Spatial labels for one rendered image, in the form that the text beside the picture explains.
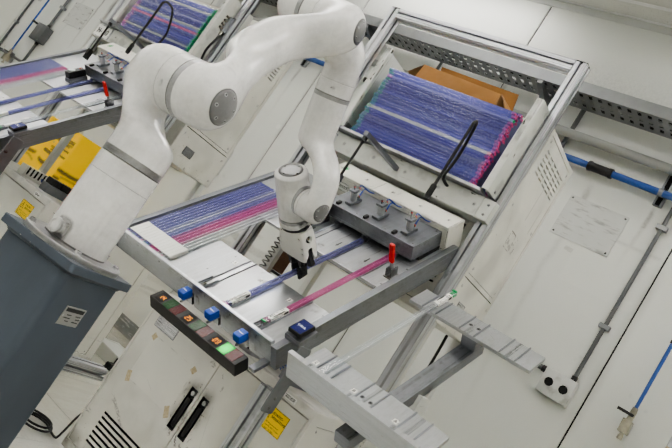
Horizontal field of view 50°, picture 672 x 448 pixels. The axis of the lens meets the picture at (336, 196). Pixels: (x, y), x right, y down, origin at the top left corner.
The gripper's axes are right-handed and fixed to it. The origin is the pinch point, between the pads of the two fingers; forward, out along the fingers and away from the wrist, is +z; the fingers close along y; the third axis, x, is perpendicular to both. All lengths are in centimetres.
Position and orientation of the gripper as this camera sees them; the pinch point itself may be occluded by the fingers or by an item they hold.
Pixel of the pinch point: (299, 269)
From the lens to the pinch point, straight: 194.2
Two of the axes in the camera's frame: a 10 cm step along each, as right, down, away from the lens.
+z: 0.3, 8.2, 5.7
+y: -7.1, -3.8, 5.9
